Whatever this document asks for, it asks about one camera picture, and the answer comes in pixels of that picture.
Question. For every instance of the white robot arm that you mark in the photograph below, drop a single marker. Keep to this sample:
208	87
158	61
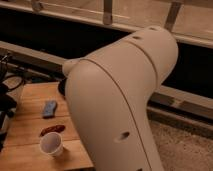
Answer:
107	92

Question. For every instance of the black bowl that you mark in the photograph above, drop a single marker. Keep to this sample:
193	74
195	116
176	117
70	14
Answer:
61	87

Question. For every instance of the blue sponge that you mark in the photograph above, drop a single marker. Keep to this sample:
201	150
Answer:
49	109

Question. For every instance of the white paper cup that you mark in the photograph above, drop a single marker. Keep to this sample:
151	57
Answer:
51	144

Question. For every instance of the wooden table board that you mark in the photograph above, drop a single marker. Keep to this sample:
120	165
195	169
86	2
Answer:
21	150

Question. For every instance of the black equipment with cables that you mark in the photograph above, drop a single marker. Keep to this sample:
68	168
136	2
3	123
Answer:
7	103

